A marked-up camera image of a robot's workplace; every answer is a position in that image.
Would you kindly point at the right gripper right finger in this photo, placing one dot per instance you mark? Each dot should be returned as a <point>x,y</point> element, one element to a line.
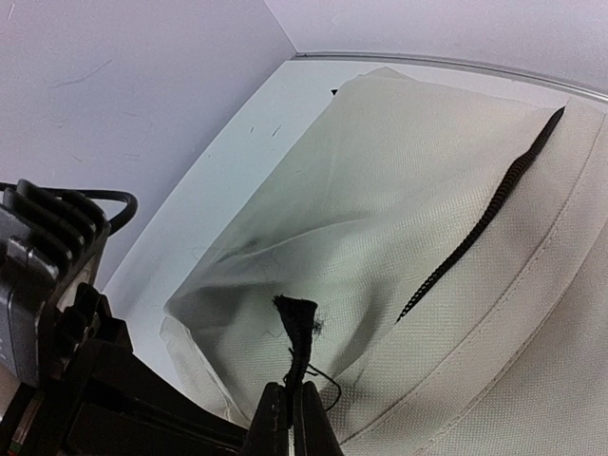
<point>313,433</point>

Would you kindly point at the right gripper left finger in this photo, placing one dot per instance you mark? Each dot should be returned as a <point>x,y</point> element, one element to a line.
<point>268,434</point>

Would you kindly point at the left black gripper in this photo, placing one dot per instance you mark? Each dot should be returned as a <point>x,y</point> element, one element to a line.
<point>70,381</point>

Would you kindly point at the cream canvas backpack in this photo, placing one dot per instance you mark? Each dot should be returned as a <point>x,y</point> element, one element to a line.
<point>456,247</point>

